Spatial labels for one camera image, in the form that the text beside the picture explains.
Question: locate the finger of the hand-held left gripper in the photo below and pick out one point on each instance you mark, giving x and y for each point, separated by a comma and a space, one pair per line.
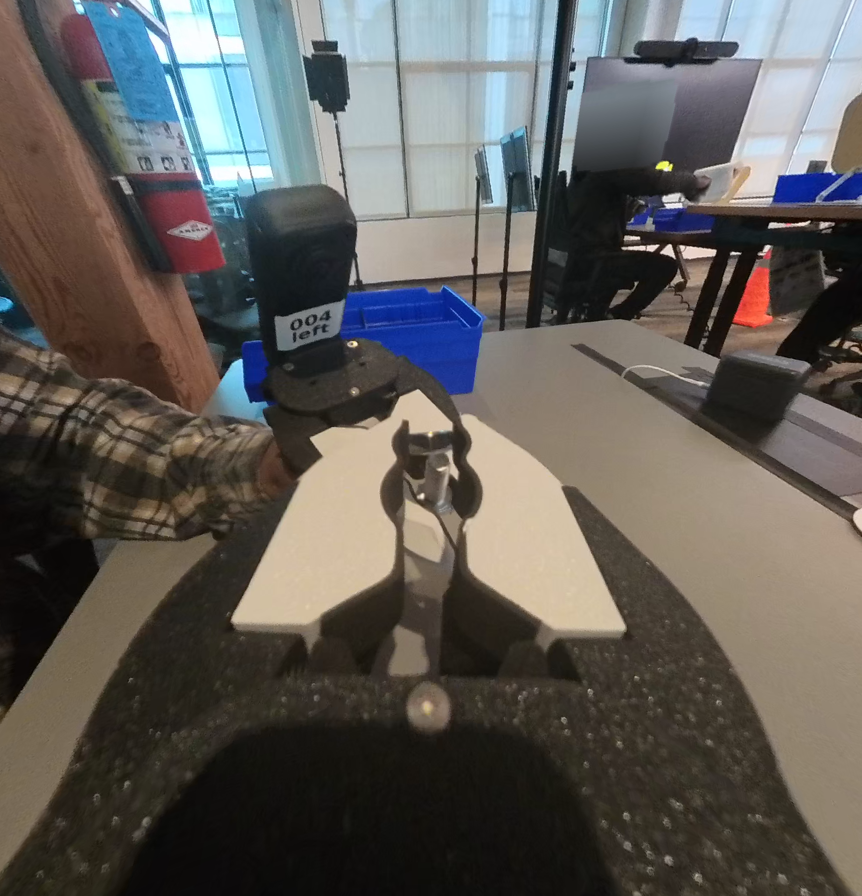
354, 435
427, 409

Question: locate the small black monitor on stand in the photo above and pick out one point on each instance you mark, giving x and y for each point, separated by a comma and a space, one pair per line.
483, 175

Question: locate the silver hex bolt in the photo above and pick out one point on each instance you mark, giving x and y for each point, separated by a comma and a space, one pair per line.
436, 476

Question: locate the orange traffic cone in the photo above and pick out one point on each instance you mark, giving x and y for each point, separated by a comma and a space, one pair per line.
753, 294

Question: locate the blue paper tag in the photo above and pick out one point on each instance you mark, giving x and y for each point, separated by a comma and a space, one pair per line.
134, 63

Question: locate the person's left forearm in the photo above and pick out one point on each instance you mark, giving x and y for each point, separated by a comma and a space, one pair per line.
123, 455

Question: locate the wooden pillar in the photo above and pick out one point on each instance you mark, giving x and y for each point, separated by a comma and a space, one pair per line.
67, 245

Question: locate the wooden desk with black legs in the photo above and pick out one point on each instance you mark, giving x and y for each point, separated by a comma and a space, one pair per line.
788, 210

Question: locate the black office chair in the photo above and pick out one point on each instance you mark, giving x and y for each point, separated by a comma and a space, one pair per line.
228, 308

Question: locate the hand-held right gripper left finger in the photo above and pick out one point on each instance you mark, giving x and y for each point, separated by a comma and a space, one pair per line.
312, 553

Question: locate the white plastic container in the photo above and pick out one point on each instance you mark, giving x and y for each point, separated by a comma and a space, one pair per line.
718, 178

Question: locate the blue bins on desk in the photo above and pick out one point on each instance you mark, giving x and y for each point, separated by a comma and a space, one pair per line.
665, 218
816, 185

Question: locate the black webcam bar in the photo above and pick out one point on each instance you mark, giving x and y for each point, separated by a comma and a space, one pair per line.
686, 50

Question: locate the black box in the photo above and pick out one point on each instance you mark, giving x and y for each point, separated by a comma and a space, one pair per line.
756, 392

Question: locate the person's left hand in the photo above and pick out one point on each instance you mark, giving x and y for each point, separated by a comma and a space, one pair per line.
273, 472

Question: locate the red fire extinguisher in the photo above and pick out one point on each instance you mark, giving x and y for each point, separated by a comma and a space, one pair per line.
186, 224

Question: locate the black metal frame post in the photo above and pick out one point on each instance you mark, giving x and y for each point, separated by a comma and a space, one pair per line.
550, 161

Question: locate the large black monitor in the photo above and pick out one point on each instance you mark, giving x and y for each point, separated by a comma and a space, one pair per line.
711, 119

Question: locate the blue plastic bin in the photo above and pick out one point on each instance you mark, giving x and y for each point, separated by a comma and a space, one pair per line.
403, 329

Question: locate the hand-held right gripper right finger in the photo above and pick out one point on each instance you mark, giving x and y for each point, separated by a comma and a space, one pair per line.
543, 553

